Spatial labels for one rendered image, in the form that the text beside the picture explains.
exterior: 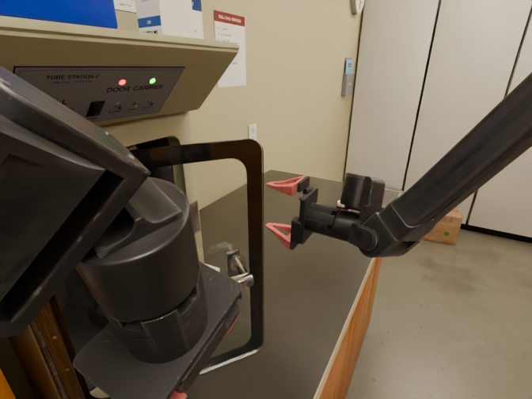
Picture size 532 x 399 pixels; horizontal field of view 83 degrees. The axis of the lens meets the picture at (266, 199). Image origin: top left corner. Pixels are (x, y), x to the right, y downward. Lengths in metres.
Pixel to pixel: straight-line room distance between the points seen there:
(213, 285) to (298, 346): 0.48
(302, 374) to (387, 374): 1.29
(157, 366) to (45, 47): 0.26
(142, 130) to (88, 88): 0.15
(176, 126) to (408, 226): 0.41
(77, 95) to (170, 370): 0.28
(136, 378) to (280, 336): 0.52
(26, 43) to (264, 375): 0.60
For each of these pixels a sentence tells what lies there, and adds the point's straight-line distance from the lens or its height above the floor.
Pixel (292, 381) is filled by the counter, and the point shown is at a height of 0.94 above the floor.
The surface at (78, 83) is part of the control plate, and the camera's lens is 0.36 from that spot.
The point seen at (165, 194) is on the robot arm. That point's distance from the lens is 0.16.
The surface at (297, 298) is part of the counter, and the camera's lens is 0.81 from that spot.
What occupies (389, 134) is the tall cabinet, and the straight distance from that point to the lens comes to 3.29.
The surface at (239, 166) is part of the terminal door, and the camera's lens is 0.41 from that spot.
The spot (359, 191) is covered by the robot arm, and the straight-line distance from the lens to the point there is 0.55.
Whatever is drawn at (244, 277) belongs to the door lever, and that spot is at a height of 1.21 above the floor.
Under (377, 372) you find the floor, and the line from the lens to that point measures 1.92.
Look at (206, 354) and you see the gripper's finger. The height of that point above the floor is 1.30.
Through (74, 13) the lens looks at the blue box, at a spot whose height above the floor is 1.52.
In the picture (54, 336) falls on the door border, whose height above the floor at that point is 1.16.
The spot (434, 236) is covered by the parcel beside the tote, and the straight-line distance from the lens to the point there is 3.18.
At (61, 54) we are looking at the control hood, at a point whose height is 1.49.
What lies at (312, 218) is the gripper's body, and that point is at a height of 1.22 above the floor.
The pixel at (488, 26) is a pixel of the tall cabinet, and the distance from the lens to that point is 3.22.
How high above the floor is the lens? 1.48
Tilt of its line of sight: 24 degrees down
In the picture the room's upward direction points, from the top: straight up
